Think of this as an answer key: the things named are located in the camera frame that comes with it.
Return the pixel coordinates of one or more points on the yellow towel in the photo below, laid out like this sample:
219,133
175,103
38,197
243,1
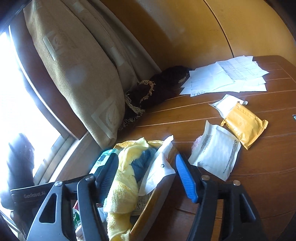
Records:
123,194

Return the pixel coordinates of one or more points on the stack of white papers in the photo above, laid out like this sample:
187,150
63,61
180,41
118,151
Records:
239,74

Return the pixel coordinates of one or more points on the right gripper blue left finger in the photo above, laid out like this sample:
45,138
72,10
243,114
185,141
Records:
104,177

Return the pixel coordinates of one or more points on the white torn packet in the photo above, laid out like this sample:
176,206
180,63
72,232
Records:
216,152

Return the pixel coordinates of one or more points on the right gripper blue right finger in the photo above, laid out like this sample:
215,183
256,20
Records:
188,177

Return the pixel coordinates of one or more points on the yellow foil packet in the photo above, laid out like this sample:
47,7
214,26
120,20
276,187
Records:
244,124

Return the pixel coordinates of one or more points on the green white sachet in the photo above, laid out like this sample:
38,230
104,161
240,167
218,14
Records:
76,215

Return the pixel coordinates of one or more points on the window frame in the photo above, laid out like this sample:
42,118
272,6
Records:
47,98

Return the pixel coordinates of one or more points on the yellow wooden cabinet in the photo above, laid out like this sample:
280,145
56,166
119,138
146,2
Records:
198,33

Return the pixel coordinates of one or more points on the tan patterned curtain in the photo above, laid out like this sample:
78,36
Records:
92,58

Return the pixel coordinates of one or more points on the blue towel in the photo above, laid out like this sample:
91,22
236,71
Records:
141,164

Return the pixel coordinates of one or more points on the teal bear tissue pack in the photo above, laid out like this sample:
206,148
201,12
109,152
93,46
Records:
101,161

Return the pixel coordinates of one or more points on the dark fringed cloth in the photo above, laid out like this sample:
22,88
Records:
151,92

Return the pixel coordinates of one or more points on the white printed plastic bag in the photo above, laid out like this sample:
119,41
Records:
158,168

